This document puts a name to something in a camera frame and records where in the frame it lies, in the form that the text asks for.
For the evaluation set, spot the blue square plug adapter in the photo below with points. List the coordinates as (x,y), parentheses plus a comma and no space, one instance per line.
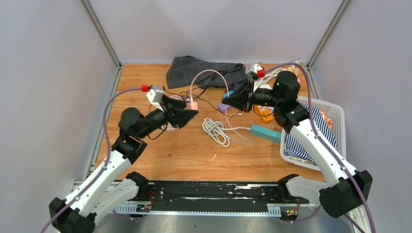
(227,94)

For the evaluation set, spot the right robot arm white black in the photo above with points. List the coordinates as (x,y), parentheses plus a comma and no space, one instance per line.
(346,188)

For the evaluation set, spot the round pink power socket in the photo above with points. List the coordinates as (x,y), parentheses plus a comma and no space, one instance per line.
(171,129)

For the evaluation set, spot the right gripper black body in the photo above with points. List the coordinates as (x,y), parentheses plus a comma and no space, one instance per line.
(250,89)

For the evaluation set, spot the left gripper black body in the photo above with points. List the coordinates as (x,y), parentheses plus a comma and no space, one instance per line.
(166,115)

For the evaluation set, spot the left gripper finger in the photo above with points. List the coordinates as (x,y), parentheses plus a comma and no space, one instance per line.
(183,116)
(181,104)

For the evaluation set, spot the purple USB power strip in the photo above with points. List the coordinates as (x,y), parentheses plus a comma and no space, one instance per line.
(223,107)

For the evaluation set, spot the orange power strip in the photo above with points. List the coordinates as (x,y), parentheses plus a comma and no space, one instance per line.
(265,114)

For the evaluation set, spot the white plastic basket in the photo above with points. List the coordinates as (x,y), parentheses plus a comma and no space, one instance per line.
(335,113)

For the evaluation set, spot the dark grey checked cloth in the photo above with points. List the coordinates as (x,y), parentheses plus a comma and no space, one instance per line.
(185,69)

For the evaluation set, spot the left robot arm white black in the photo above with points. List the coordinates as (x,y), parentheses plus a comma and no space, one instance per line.
(83,209)

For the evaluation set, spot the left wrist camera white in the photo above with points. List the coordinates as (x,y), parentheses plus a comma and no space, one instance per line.
(155,95)

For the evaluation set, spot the teal power strip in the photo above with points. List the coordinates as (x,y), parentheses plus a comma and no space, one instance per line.
(265,133)

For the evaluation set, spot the blue white striped cloth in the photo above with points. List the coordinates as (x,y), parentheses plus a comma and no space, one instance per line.
(293,149)

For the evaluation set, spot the pink USB charger plug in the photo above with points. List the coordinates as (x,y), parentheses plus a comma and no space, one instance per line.
(192,105)

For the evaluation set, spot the black mounting base rail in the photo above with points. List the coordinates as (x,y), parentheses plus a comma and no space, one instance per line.
(204,197)

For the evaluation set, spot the beige tag adapter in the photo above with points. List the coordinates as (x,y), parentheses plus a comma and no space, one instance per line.
(294,70)

